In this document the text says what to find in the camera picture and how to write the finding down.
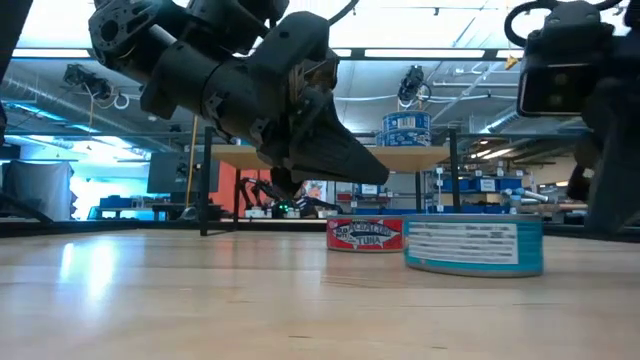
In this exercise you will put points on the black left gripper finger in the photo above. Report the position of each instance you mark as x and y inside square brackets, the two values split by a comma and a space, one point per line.
[335, 150]
[286, 184]

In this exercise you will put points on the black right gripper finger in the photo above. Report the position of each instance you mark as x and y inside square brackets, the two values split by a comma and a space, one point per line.
[615, 185]
[580, 180]

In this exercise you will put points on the red albacore tuna can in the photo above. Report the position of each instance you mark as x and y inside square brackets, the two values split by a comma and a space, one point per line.
[365, 235]

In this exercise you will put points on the teal yellowfin tuna can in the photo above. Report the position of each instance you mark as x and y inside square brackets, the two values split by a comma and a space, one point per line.
[475, 245]

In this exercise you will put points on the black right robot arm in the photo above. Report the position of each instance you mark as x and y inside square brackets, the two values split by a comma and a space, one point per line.
[632, 12]

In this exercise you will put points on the black background robot arm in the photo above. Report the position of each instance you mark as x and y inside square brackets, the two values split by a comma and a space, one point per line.
[255, 190]
[320, 204]

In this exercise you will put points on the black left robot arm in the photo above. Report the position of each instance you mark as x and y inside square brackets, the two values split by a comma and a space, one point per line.
[165, 75]

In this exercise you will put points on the floral poster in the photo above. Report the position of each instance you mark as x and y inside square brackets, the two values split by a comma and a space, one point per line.
[316, 189]

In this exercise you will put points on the background wooden bench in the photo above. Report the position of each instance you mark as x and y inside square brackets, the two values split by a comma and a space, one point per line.
[560, 206]

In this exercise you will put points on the orange panel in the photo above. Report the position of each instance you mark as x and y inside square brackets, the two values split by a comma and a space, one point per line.
[250, 177]

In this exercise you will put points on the blue bin white label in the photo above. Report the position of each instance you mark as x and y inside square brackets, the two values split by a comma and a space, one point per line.
[369, 189]

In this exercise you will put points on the rack with blue bins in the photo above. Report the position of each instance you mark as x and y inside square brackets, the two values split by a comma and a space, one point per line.
[500, 184]

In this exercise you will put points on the yellowish vertical pole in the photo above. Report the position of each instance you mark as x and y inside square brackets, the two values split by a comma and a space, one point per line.
[191, 160]

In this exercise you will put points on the black hanging ceiling device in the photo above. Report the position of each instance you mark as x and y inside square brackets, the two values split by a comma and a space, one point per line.
[85, 79]
[412, 82]

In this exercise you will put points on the dark computer monitor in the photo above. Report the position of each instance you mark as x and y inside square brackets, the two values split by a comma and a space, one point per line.
[167, 172]

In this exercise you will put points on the yellow hanging tag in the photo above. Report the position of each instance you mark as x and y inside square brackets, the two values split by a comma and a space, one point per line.
[510, 63]

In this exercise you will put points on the overhead light bar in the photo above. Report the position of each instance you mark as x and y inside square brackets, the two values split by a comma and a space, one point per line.
[425, 53]

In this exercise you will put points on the grey cloth cover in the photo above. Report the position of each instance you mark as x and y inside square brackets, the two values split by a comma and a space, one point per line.
[40, 187]

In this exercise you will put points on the wooden shelf black frame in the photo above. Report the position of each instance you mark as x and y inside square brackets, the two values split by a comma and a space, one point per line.
[410, 157]

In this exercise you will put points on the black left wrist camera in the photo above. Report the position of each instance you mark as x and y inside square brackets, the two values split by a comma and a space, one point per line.
[292, 40]

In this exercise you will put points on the large silver ceiling duct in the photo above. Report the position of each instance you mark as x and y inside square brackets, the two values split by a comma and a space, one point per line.
[500, 122]

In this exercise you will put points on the grey ceiling duct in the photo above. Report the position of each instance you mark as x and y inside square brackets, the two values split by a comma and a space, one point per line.
[50, 100]

